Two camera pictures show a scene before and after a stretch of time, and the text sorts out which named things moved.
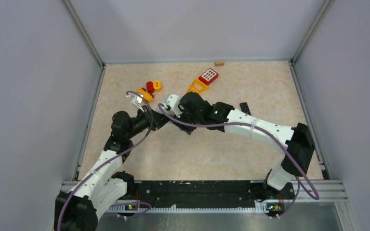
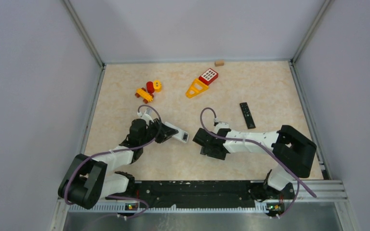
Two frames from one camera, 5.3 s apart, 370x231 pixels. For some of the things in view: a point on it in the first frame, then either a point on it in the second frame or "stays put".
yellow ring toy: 157,85 stays put
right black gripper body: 186,118 to 207,150
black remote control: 244,108 stays put
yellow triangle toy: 192,88 stays put
